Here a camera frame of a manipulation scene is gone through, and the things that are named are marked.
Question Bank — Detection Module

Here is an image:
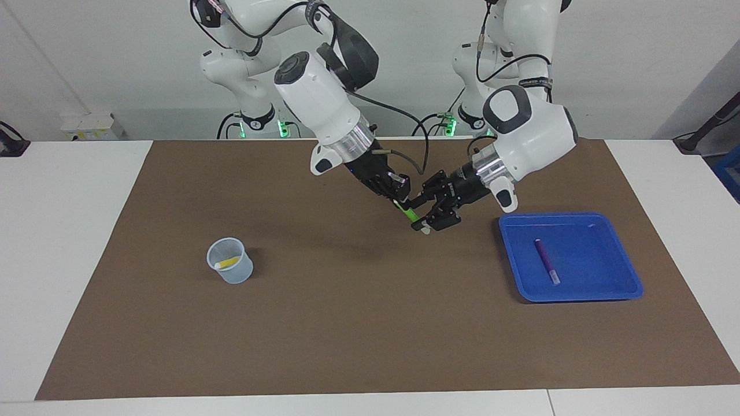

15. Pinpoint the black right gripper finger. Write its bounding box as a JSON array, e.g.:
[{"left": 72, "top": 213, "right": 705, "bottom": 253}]
[
  {"left": 388, "top": 172, "right": 412, "bottom": 200},
  {"left": 373, "top": 180, "right": 399, "bottom": 204}
]

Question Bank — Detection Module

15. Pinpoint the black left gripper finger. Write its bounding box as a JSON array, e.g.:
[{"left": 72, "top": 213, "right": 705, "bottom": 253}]
[
  {"left": 412, "top": 202, "right": 463, "bottom": 232},
  {"left": 409, "top": 170, "right": 450, "bottom": 209}
]

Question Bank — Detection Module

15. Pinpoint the green marker pen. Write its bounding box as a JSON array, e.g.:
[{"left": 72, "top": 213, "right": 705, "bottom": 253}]
[{"left": 393, "top": 199, "right": 431, "bottom": 235}]

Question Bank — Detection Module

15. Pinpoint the purple marker pen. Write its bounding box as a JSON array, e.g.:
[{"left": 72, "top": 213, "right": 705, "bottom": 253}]
[{"left": 534, "top": 239, "right": 561, "bottom": 285}]

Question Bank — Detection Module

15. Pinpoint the blue plastic tray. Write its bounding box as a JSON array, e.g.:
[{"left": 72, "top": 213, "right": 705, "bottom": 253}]
[{"left": 498, "top": 212, "right": 644, "bottom": 303}]

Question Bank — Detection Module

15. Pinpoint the brown table mat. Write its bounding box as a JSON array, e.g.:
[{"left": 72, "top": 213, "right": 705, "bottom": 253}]
[{"left": 35, "top": 138, "right": 740, "bottom": 401}]

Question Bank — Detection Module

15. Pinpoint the translucent plastic cup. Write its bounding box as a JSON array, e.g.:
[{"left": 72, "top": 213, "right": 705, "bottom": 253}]
[{"left": 206, "top": 237, "right": 254, "bottom": 284}]

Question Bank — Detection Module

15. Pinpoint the black stand pole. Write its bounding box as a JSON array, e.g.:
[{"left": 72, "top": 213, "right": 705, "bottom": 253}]
[{"left": 674, "top": 92, "right": 740, "bottom": 154}]

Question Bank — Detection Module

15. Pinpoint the blue crate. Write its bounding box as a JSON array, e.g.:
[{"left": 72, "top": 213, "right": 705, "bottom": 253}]
[{"left": 711, "top": 151, "right": 740, "bottom": 203}]

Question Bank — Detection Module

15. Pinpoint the white power box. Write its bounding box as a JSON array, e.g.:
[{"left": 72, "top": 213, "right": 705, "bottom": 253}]
[{"left": 61, "top": 113, "right": 125, "bottom": 141}]

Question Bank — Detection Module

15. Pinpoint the black table clamp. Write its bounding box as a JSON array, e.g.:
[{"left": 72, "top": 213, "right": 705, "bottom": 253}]
[{"left": 0, "top": 121, "right": 31, "bottom": 158}]

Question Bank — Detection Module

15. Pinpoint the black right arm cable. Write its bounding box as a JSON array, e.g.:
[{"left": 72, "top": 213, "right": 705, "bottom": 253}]
[{"left": 194, "top": 0, "right": 431, "bottom": 174}]

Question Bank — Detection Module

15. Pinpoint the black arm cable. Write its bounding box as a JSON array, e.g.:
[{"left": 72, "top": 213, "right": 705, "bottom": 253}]
[
  {"left": 475, "top": 0, "right": 553, "bottom": 157},
  {"left": 194, "top": 0, "right": 431, "bottom": 174}
]

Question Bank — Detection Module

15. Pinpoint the black left base cable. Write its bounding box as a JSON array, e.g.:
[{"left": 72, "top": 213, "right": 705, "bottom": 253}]
[{"left": 412, "top": 86, "right": 466, "bottom": 137}]

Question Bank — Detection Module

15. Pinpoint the black base cable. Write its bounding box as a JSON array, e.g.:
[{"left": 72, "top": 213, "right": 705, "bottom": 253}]
[
  {"left": 412, "top": 86, "right": 466, "bottom": 137},
  {"left": 217, "top": 113, "right": 243, "bottom": 139}
]

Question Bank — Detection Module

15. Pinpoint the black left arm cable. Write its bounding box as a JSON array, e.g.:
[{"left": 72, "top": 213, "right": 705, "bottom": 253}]
[{"left": 475, "top": 0, "right": 553, "bottom": 157}]

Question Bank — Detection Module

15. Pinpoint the black right base cable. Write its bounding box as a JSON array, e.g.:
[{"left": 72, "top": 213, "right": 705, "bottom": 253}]
[{"left": 217, "top": 113, "right": 243, "bottom": 139}]

